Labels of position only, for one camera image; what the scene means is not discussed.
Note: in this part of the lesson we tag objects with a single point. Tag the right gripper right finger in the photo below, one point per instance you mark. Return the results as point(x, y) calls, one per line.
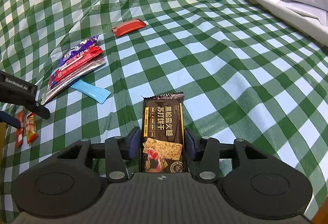
point(206, 151)

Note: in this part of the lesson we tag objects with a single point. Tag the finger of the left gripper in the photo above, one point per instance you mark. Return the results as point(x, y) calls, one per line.
point(10, 120)
point(38, 109)

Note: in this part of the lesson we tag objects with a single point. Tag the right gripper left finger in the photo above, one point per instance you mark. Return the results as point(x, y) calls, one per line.
point(118, 149)

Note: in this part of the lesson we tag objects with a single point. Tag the red thin snack stick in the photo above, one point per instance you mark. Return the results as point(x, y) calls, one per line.
point(19, 131)

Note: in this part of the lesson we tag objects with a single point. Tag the dark brown cracker packet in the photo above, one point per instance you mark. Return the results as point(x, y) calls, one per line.
point(163, 134)

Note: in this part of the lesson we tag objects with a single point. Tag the light blue snack stick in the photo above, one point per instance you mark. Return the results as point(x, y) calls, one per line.
point(98, 94)

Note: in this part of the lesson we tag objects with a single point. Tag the red white snack packet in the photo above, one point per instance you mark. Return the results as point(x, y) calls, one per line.
point(73, 64)

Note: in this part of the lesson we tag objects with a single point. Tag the silver snack packet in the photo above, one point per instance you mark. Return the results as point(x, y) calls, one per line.
point(68, 80)

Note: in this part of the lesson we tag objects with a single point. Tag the small orange red candy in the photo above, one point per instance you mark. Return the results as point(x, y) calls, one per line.
point(31, 130)

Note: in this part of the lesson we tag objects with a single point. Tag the purple snack packet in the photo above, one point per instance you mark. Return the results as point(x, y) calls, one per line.
point(85, 46)

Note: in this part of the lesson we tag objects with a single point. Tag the red flat snack packet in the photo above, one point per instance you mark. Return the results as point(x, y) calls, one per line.
point(128, 27)

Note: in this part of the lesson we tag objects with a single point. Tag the green white checkered cloth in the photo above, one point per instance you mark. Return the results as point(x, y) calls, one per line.
point(244, 74)

